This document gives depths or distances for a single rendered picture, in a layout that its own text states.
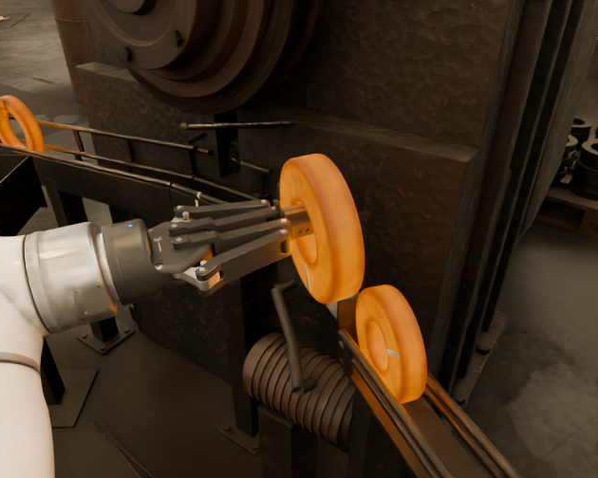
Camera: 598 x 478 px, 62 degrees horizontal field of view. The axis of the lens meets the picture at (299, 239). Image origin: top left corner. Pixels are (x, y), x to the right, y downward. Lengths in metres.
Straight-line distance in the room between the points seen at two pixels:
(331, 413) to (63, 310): 0.51
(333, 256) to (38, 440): 0.27
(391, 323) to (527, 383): 1.11
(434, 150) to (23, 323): 0.61
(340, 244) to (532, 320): 1.51
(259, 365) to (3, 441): 0.57
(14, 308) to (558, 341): 1.67
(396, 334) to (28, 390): 0.38
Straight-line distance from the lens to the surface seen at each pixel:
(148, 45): 0.83
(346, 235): 0.44
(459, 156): 0.80
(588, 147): 2.47
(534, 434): 1.57
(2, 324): 0.44
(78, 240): 0.45
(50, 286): 0.44
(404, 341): 0.61
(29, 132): 1.51
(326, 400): 0.84
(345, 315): 0.72
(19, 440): 0.41
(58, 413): 1.62
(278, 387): 0.88
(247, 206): 0.51
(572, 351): 1.85
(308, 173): 0.46
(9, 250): 0.46
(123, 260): 0.44
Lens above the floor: 1.18
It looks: 34 degrees down
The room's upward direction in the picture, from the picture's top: straight up
